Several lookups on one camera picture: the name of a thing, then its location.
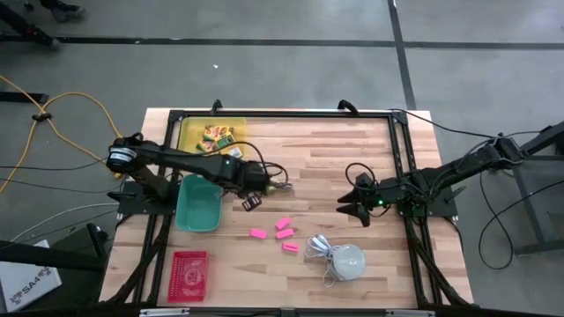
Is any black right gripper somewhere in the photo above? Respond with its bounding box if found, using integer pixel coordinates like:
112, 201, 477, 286
337, 178, 409, 228

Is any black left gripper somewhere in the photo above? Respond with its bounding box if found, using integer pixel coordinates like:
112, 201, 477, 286
237, 160, 283, 198

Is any white round power hub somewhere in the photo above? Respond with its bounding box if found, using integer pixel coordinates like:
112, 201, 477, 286
330, 245, 367, 283

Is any teal plastic bin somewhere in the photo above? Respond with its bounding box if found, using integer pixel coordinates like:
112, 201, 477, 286
174, 173, 224, 233

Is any yellow translucent plastic bin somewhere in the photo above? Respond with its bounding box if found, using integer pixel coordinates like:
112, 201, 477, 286
178, 116, 246, 166

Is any red mesh plastic basket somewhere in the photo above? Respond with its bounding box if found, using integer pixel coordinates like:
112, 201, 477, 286
167, 250, 210, 304

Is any black metal cart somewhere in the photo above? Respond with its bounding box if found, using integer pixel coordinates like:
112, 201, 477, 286
486, 121, 564, 256

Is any black equipment stand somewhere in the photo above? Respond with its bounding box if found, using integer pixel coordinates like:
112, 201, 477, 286
0, 222, 109, 274

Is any white cardboard box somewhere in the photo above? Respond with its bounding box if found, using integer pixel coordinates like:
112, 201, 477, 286
0, 240, 63, 313

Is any black floor bar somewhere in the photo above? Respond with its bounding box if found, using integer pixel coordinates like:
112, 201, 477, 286
0, 91, 49, 105

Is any person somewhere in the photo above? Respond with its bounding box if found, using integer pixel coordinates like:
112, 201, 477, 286
0, 0, 85, 49

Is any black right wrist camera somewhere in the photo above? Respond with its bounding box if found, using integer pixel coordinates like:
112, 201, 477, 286
353, 172, 375, 191

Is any white coiled power cable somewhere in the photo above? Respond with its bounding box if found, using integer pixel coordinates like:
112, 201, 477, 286
303, 234, 338, 288

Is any black metal rig frame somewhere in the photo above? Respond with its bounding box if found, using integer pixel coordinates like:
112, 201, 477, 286
99, 107, 475, 309

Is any silver aluminium bracket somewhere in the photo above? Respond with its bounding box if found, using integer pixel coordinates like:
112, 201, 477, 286
139, 307, 190, 317
386, 309, 435, 317

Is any black floor cable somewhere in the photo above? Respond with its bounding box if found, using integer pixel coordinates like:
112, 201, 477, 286
479, 130, 564, 270

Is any white floor cable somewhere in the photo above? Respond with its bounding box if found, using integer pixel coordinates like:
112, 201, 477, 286
11, 202, 120, 243

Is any yellow extension cord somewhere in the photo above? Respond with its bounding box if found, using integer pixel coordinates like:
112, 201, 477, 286
0, 74, 132, 195

